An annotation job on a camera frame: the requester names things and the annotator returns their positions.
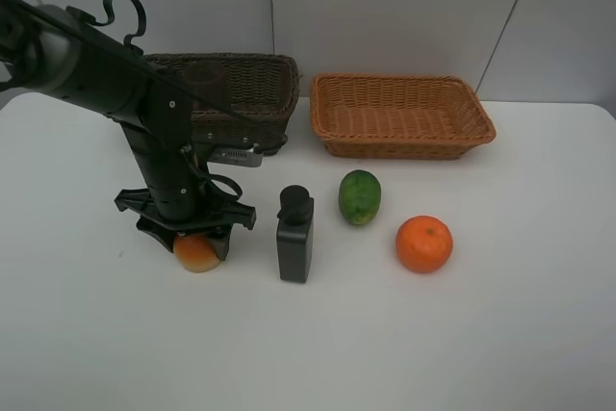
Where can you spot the orange tangerine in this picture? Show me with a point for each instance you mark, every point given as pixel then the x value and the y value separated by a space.
pixel 423 244

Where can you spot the red orange peach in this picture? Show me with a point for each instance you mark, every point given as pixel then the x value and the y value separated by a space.
pixel 195 253

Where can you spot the light orange wicker basket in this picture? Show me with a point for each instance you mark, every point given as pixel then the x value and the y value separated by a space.
pixel 397 117

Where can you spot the dark brown wicker basket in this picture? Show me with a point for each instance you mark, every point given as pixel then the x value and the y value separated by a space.
pixel 263 87

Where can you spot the translucent purple plastic cup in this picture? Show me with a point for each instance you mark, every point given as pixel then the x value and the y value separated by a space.
pixel 207 80

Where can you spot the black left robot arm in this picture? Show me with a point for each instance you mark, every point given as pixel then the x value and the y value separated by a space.
pixel 62 53

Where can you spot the black pump bottle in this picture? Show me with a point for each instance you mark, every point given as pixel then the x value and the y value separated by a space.
pixel 294 234

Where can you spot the green mango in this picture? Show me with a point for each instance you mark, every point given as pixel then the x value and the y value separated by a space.
pixel 359 197

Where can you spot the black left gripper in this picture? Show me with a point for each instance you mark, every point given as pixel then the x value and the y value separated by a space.
pixel 181 196

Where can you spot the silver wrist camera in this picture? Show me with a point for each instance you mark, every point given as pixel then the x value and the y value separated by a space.
pixel 232 151

